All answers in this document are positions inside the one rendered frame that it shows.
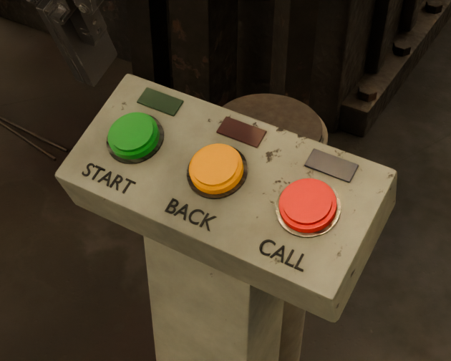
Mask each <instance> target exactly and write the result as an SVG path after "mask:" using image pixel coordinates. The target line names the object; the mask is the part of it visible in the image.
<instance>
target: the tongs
mask: <svg viewBox="0 0 451 361"><path fill-rule="evenodd" d="M0 120H2V121H4V122H6V123H8V124H10V125H12V126H14V127H16V128H18V129H20V130H22V131H24V132H26V133H28V134H30V135H32V136H34V137H36V138H38V139H40V140H42V141H44V142H46V143H48V144H50V145H52V146H54V147H56V148H58V149H60V150H62V151H64V152H66V153H68V149H66V148H63V147H62V146H60V145H57V144H56V143H53V142H52V141H49V140H47V139H45V138H43V137H41V136H39V135H37V134H35V133H33V132H31V131H29V130H27V129H25V128H23V127H21V126H19V125H17V124H15V123H13V122H11V121H9V120H7V119H6V118H4V117H2V116H0ZM2 121H0V125H2V126H3V127H5V128H6V129H7V130H9V131H11V132H12V133H13V134H15V135H17V136H18V137H20V138H21V139H22V140H24V141H26V142H27V143H28V144H30V145H31V146H33V147H34V148H36V149H37V150H39V151H40V152H42V153H43V154H45V155H46V156H47V157H49V158H51V159H52V160H53V161H55V160H56V158H55V157H54V156H52V155H50V154H49V153H48V152H47V151H45V150H43V149H42V148H40V147H39V146H38V145H36V144H34V143H33V142H32V141H30V140H28V139H27V138H26V137H24V136H23V135H21V134H20V133H18V132H17V131H15V130H14V129H12V128H11V127H9V126H8V125H6V124H4V123H3V122H2Z"/></svg>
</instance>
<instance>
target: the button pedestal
mask: <svg viewBox="0 0 451 361"><path fill-rule="evenodd" d="M146 87H149V88H150V89H153V90H156V91H158V92H162V93H164V94H166V95H170V96H172V97H176V98H178V99H180V100H183V101H184V103H183V104H182V105H181V107H180V109H179V110H178V111H177V113H176V114H175V116H174V117H173V116H171V115H168V114H165V113H163V112H160V111H158V110H154V109H152V108H150V107H147V106H144V105H141V104H139V103H137V100H138V99H139V97H140V96H141V94H142V93H143V92H144V90H145V89H146ZM131 112H143V113H145V114H147V115H149V116H151V117H152V118H153V119H154V120H155V122H156V123H157V126H158V128H159V131H160V137H159V140H158V143H157V145H156V146H155V148H154V149H153V150H152V151H151V152H150V153H148V154H147V155H146V156H144V157H141V158H138V159H134V160H128V159H124V158H120V157H119V156H117V155H115V154H114V152H113V151H112V149H111V147H110V145H109V143H108V139H107V136H108V132H109V130H110V128H111V126H112V124H113V123H114V122H115V121H116V120H117V119H119V118H120V117H122V116H123V115H126V114H129V113H131ZM226 116H227V117H230V118H233V119H235V120H238V121H241V122H244V123H246V124H249V125H252V126H254V127H258V128H260V129H262V130H266V131H267V133H266V134H265V136H264V138H263V139H262V141H261V143H260V145H259V146H258V147H257V148H255V147H253V146H250V145H247V144H245V143H242V142H239V141H237V140H234V139H232V138H228V137H226V136H224V135H221V134H218V133H217V132H216V131H217V129H218V128H219V127H220V125H221V123H222V122H223V120H224V119H225V117H226ZM217 143H218V144H225V145H229V146H231V147H232V148H234V149H236V150H237V151H238V153H239V154H240V156H241V159H242V162H243V175H242V178H241V180H240V181H239V182H238V184H237V185H236V186H235V187H234V188H232V189H230V190H229V191H227V192H225V193H220V194H209V193H204V192H202V191H200V190H199V189H197V188H196V187H195V186H194V184H193V182H192V180H191V178H190V174H189V165H190V161H191V159H192V157H193V156H194V155H195V154H196V153H197V152H198V151H199V150H200V149H201V148H204V147H205V146H207V145H212V144H217ZM314 148H315V149H317V150H320V151H323V152H325V153H328V154H331V155H334V156H336V157H339V158H342V159H345V160H348V161H350V162H353V163H356V164H358V165H359V167H358V168H357V171H356V172H355V174H354V176H353V178H352V180H351V182H350V183H347V182H345V181H343V180H339V179H338V178H335V177H332V176H330V175H327V174H324V173H321V172H318V171H317V170H313V169H311V168H308V167H306V166H304V164H305V163H306V161H307V159H308V157H309V156H310V154H311V152H312V150H313V149H314ZM55 178H56V179H57V180H58V181H59V183H60V184H61V186H62V187H63V189H64V190H65V191H66V192H67V194H68V195H69V197H70V198H71V199H72V200H73V202H74V203H75V205H77V206H80V207H82V208H84V209H87V210H88V211H91V212H93V213H96V214H97V215H99V216H101V217H103V218H106V219H108V220H110V221H112V222H115V223H117V224H119V225H121V226H124V227H125V228H128V229H129V230H132V231H134V232H136V233H138V234H141V235H143V237H144V244H145V258H146V264H147V278H148V286H149V293H150V306H151V313H152V327H153V334H154V341H155V355H156V361H278V356H279V348H280V341H281V325H282V318H283V303H284V301H286V302H288V303H290V304H293V305H295V306H297V307H299V308H301V309H304V310H306V311H307V312H310V313H312V314H315V315H316V316H318V317H321V318H323V319H325V320H327V321H329V322H336V321H338V320H339V318H340V316H341V313H342V312H343V310H344V308H345V306H346V303H347V302H348V300H349V298H350V296H351V293H352V292H353V290H354V287H355V285H356V283H357V281H358V279H359V277H360V275H361V273H362V271H363V269H364V267H365V265H366V263H367V261H368V259H369V257H370V255H371V253H372V250H373V248H374V246H375V244H376V242H377V240H378V238H379V236H380V234H381V232H382V230H383V228H384V226H385V224H386V222H387V220H388V218H389V216H390V214H391V212H392V209H393V208H394V205H395V203H396V191H397V171H396V170H394V169H392V168H389V167H387V166H384V165H381V164H378V163H375V162H373V161H370V160H367V159H365V158H361V157H359V156H357V155H353V154H351V153H348V152H345V151H343V150H340V149H337V148H333V147H331V146H329V145H325V144H323V143H320V142H317V141H315V140H312V139H309V138H306V137H304V136H301V135H298V134H296V133H292V132H289V131H287V130H284V129H281V128H279V127H276V126H273V125H270V124H268V123H265V122H262V121H260V120H256V119H254V118H252V117H248V116H246V115H242V114H240V113H238V112H234V111H232V110H229V109H226V108H224V107H221V106H218V105H214V104H213V103H210V102H206V101H204V100H201V99H198V98H196V97H193V96H190V95H187V94H185V93H182V92H178V91H177V90H173V89H170V88H169V87H165V86H162V85H159V84H157V83H154V82H151V81H149V80H145V79H143V78H141V77H137V76H135V75H133V74H126V75H125V76H124V78H123V79H122V81H121V82H120V83H119V84H118V86H117V87H116V89H115V91H114V92H113V93H112V94H111V96H110V97H109V99H108V100H107V101H106V103H105V104H104V106H103V107H102V109H101V110H100V111H99V112H98V114H97V115H96V117H95V118H94V120H93V121H92V122H91V124H90V125H89V127H88V128H87V129H86V130H85V132H84V134H83V135H82V136H81V138H80V139H79V140H78V142H77V144H76V145H75V146H74V147H73V148H72V150H71V152H70V153H69V155H68V156H67V157H66V158H65V160H64V162H63V163H62V164H61V165H60V167H59V168H58V170H57V172H56V173H55ZM305 178H313V179H317V180H320V181H323V182H325V183H326V184H327V185H328V186H329V187H330V188H331V189H332V190H333V192H334V194H335V196H336V205H337V207H336V215H335V217H334V219H333V220H332V222H331V223H330V224H329V225H328V226H327V227H325V228H323V229H322V230H320V231H316V232H313V233H302V232H298V231H295V230H293V229H292V228H290V227H289V226H287V225H286V224H285V222H284V221H283V219H282V217H281V214H280V210H279V199H280V197H281V194H282V193H283V191H284V189H285V188H286V187H287V186H288V185H290V184H291V183H293V182H294V181H297V180H301V179H305Z"/></svg>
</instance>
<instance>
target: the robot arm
mask: <svg viewBox="0 0 451 361"><path fill-rule="evenodd" d="M27 1H28V2H29V3H31V4H34V5H35V7H36V8H37V11H38V12H39V15H40V17H41V18H42V20H43V22H44V23H45V25H46V27H47V29H48V30H49V33H50V34H51V36H52V38H53V40H54V41H55V43H56V45H57V47H58V48H59V50H60V52H61V54H62V56H63V58H64V60H65V61H66V63H67V65H68V66H69V68H70V70H71V72H72V74H73V75H74V78H75V79H76V80H77V81H80V82H84V83H86V84H88V85H91V86H93V87H94V86H95V85H96V84H97V83H98V81H99V80H100V78H101V77H102V76H103V74H104V73H105V72H106V71H107V69H108V67H109V66H110V65H111V64H112V62H113V61H114V60H115V58H116V56H117V52H116V49H115V47H114V45H113V43H112V40H111V39H110V36H109V34H108V32H107V25H106V24H105V21H104V20H103V17H102V15H101V13H100V10H99V8H98V7H99V6H100V4H101V3H102V2H103V1H104V0H27Z"/></svg>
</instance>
